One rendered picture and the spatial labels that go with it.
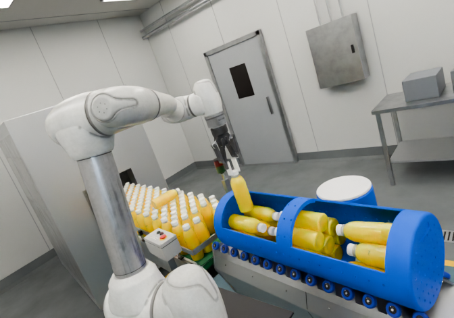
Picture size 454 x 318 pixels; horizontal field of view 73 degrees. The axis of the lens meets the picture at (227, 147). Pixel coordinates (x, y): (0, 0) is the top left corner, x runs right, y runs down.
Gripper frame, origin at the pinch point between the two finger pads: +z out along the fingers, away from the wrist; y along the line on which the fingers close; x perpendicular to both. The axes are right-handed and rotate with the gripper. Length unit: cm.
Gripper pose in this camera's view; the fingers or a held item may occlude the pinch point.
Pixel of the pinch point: (232, 167)
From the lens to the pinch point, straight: 143.6
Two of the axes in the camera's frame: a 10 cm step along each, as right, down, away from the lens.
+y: 7.0, -3.9, 5.9
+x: -6.3, 0.3, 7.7
